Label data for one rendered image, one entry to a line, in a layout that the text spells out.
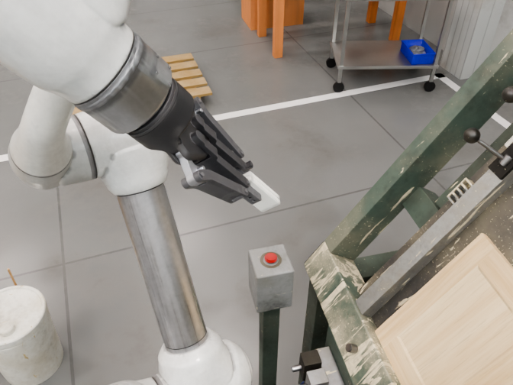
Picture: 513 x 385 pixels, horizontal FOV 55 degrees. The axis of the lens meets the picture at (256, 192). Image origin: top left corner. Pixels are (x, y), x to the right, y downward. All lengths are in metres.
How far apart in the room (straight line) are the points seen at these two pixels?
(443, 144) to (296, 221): 1.66
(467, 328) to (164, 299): 0.71
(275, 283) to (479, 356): 0.61
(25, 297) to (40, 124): 1.68
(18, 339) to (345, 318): 1.34
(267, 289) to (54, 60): 1.21
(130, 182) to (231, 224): 2.03
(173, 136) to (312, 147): 3.14
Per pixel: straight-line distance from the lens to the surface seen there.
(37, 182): 0.95
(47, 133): 0.77
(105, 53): 0.45
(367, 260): 1.77
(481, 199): 1.32
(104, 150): 0.96
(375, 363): 1.42
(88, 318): 2.68
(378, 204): 1.53
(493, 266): 1.29
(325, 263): 1.61
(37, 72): 0.45
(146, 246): 1.04
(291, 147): 3.61
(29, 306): 2.34
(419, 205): 1.52
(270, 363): 1.98
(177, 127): 0.50
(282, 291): 1.58
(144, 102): 0.47
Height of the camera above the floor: 2.09
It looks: 41 degrees down
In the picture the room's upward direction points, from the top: straight up
